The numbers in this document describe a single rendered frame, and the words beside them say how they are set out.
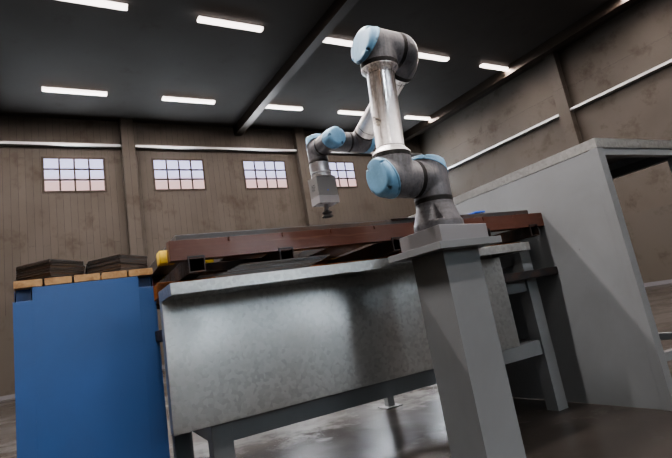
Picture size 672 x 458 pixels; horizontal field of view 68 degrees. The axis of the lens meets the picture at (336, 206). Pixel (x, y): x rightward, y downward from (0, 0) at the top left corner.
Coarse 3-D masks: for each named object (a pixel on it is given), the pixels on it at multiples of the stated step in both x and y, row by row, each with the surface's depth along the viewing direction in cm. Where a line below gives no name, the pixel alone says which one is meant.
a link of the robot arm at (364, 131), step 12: (408, 36) 155; (408, 48) 154; (408, 60) 155; (396, 72) 161; (408, 72) 160; (396, 84) 165; (360, 120) 179; (360, 132) 179; (372, 132) 179; (360, 144) 182; (372, 144) 185
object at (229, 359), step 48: (288, 288) 154; (336, 288) 162; (384, 288) 170; (192, 336) 138; (240, 336) 144; (288, 336) 150; (336, 336) 157; (384, 336) 165; (192, 384) 134; (240, 384) 140; (288, 384) 146; (336, 384) 153
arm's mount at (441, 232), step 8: (440, 224) 139; (448, 224) 140; (456, 224) 142; (464, 224) 143; (472, 224) 145; (480, 224) 146; (416, 232) 147; (424, 232) 143; (432, 232) 140; (440, 232) 138; (448, 232) 139; (456, 232) 141; (464, 232) 142; (472, 232) 144; (480, 232) 146; (400, 240) 153; (408, 240) 150; (416, 240) 147; (424, 240) 144; (432, 240) 141; (440, 240) 138; (408, 248) 150
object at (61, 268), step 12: (36, 264) 155; (48, 264) 154; (60, 264) 157; (72, 264) 162; (96, 264) 166; (108, 264) 165; (120, 264) 164; (132, 264) 169; (144, 264) 175; (24, 276) 156; (36, 276) 156; (48, 276) 154; (60, 276) 158; (72, 276) 162
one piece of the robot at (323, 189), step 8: (312, 176) 184; (320, 176) 182; (328, 176) 184; (312, 184) 183; (320, 184) 181; (328, 184) 183; (336, 184) 185; (312, 192) 183; (320, 192) 180; (328, 192) 182; (336, 192) 184; (312, 200) 183; (320, 200) 179; (328, 200) 181; (336, 200) 183; (328, 208) 183
